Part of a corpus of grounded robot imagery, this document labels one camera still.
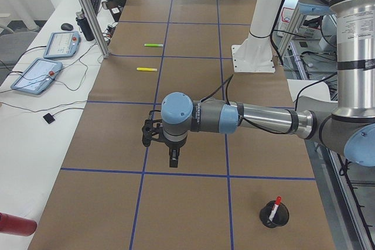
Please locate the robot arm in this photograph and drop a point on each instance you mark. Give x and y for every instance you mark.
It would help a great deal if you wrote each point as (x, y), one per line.
(346, 127)

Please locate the black computer mouse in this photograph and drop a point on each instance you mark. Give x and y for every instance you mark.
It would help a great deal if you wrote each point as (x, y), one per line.
(66, 27)

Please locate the small black square box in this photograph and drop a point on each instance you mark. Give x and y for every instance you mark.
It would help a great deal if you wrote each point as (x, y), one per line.
(49, 118)

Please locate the yellow marker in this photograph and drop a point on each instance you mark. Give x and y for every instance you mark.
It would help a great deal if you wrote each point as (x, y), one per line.
(146, 69)

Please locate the black solid pen cup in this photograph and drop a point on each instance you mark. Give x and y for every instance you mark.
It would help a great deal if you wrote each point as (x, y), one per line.
(280, 218)

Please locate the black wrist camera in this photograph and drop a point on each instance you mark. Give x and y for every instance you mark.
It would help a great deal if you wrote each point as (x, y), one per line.
(152, 129)

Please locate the red bottle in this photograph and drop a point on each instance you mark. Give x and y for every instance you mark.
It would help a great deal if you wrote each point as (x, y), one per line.
(14, 225)

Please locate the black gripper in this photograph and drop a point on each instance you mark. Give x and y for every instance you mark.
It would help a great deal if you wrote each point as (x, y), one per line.
(173, 146)

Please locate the teach pendant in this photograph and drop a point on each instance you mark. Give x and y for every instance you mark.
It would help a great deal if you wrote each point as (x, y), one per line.
(62, 45)
(38, 76)

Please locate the near teach pendant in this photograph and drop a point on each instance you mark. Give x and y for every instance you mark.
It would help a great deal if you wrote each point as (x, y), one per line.
(38, 76)

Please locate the black water bottle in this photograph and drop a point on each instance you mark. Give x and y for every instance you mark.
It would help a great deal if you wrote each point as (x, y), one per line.
(84, 25)

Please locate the aluminium frame post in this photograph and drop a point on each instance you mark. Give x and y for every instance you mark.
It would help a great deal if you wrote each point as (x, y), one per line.
(95, 27)

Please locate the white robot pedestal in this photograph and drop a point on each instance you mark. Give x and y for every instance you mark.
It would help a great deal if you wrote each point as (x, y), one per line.
(254, 55)

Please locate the green marker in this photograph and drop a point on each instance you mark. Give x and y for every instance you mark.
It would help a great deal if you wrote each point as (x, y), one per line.
(153, 45)

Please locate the red marker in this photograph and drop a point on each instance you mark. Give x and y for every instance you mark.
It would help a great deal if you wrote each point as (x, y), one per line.
(277, 202)

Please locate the far teach pendant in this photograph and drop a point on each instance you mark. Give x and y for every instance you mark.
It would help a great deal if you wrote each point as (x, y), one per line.
(62, 45)

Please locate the black keyboard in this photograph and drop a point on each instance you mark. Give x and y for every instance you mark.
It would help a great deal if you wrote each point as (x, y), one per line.
(96, 4)

